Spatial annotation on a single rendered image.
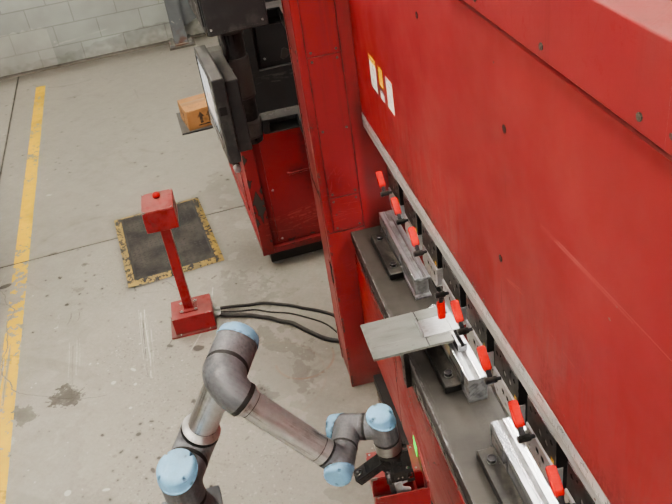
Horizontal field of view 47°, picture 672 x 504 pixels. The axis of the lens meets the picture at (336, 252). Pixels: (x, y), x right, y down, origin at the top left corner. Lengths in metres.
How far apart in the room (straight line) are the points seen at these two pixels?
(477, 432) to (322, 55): 1.45
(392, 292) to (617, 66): 1.94
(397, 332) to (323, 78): 1.02
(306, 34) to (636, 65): 1.98
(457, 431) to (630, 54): 1.54
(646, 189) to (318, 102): 2.02
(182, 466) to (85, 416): 1.87
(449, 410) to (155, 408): 1.92
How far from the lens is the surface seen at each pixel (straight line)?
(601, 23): 1.13
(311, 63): 2.95
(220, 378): 1.99
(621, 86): 1.11
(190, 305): 4.34
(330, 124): 3.06
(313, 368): 3.97
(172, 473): 2.29
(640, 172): 1.14
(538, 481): 2.16
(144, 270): 4.98
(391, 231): 3.09
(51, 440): 4.09
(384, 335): 2.54
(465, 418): 2.44
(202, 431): 2.32
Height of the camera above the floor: 2.65
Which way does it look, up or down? 34 degrees down
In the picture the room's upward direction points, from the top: 9 degrees counter-clockwise
